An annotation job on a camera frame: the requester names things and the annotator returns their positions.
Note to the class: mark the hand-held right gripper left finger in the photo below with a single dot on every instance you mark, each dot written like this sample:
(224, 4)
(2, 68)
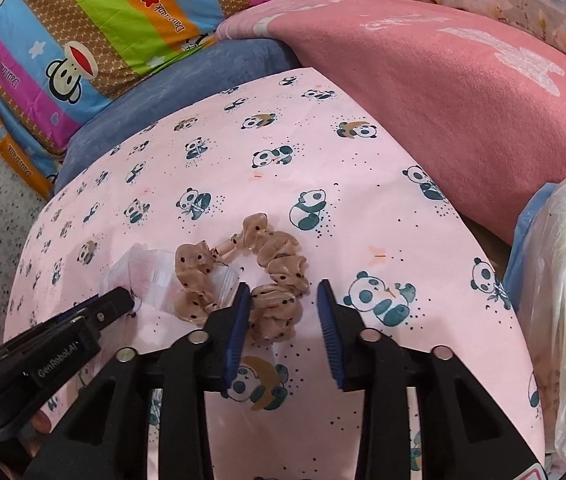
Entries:
(237, 330)

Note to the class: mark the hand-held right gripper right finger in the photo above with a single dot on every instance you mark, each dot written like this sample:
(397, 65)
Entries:
(330, 330)

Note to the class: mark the blue cushion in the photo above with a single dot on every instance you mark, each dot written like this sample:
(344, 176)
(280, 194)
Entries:
(163, 90)

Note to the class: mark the person's left hand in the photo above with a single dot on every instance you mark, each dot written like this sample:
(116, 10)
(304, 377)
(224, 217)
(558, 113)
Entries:
(42, 422)

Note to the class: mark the pink blanket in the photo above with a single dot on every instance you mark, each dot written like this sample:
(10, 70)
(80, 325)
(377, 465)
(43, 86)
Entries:
(438, 100)

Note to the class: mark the light blue trash bin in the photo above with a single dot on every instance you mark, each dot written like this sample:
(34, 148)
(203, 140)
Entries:
(523, 250)

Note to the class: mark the beige polka-dot scrunchie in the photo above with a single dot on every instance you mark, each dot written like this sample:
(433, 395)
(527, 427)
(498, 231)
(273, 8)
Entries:
(275, 265)

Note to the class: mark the striped monkey printed quilt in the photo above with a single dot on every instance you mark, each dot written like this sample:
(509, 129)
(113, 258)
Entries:
(88, 35)

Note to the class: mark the pink panda printed cloth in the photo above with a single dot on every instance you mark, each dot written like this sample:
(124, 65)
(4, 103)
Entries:
(273, 185)

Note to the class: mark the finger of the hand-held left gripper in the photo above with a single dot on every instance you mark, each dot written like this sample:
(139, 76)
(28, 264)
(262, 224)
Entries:
(110, 305)

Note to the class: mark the clear zip bag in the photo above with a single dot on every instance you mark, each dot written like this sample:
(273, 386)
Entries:
(158, 280)

